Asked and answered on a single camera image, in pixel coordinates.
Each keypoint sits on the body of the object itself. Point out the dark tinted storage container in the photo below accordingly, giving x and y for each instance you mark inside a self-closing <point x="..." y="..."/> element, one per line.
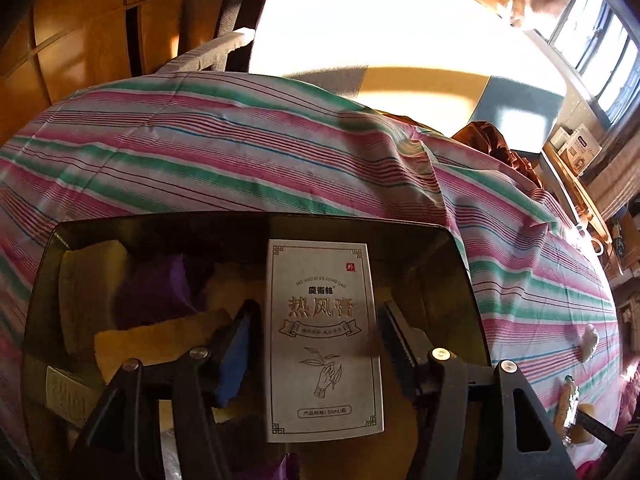
<point x="435" y="280"/>

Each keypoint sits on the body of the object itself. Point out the white and beige product box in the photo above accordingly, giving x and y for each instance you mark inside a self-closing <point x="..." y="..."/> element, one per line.
<point x="582" y="150"/>

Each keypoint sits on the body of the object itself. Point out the white printed carton box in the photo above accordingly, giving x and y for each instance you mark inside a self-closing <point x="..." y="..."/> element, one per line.
<point x="322" y="310"/>

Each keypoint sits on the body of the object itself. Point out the wooden side table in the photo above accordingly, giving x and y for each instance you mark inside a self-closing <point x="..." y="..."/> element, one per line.
<point x="582" y="200"/>

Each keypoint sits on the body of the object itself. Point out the teal and yellow headboard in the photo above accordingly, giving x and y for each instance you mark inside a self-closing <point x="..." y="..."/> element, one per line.
<point x="400" y="60"/>

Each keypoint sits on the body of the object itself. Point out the large purple foil packet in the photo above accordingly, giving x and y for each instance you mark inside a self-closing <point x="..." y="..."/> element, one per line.
<point x="155" y="285"/>

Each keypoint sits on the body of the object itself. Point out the yellow sponge block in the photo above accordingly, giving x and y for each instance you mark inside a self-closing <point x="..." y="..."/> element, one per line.
<point x="87" y="290"/>

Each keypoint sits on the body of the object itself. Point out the white plastic wrapped bundle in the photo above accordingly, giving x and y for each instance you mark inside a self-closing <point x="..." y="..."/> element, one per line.
<point x="587" y="342"/>

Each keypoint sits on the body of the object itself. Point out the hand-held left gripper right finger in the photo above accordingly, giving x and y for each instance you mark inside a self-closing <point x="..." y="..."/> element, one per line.
<point x="400" y="360"/>

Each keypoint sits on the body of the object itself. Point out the striped bed sheet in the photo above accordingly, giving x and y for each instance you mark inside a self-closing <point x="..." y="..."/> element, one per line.
<point x="250" y="150"/>

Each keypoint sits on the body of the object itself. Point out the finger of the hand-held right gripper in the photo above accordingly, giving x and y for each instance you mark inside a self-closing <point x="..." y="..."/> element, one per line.
<point x="600" y="427"/>

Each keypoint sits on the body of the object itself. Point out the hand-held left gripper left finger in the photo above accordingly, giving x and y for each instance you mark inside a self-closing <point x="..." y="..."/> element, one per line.
<point x="235" y="360"/>

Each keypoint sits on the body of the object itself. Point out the small purple foil packet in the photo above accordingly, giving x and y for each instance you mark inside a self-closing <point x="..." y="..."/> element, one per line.
<point x="282" y="466"/>

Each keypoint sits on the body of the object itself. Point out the wooden wardrobe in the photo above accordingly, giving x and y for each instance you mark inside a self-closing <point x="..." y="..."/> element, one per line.
<point x="85" y="35"/>

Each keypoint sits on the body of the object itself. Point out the window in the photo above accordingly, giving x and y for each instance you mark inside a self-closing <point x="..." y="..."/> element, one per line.
<point x="597" y="45"/>

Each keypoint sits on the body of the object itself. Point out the grey cushion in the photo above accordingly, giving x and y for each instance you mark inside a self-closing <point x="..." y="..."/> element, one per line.
<point x="215" y="47"/>

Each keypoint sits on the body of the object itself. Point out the brown crumpled cloth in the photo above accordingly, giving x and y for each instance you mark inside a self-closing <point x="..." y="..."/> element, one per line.
<point x="500" y="147"/>

